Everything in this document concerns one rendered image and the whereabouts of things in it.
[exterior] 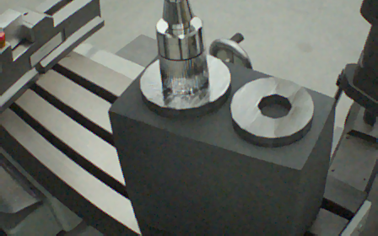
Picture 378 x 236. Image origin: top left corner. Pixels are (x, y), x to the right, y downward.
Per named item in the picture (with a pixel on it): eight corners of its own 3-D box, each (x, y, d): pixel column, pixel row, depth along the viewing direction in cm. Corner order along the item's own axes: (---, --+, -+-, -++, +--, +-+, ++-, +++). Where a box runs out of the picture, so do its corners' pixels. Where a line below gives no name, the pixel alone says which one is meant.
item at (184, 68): (212, 65, 73) (207, 19, 69) (205, 95, 70) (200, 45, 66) (166, 63, 74) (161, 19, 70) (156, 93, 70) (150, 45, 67)
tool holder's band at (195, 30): (207, 19, 69) (206, 13, 69) (200, 45, 66) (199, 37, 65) (161, 19, 70) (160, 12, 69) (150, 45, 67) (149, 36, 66)
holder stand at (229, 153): (180, 164, 91) (164, 34, 78) (322, 203, 82) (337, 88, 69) (134, 220, 84) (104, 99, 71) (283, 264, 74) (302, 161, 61)
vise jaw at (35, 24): (25, 14, 115) (24, -1, 112) (55, 26, 108) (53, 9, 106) (6, 29, 112) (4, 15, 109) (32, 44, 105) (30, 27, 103)
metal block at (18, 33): (12, 31, 110) (8, 8, 106) (24, 38, 106) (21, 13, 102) (-5, 45, 107) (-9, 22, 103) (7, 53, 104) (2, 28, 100)
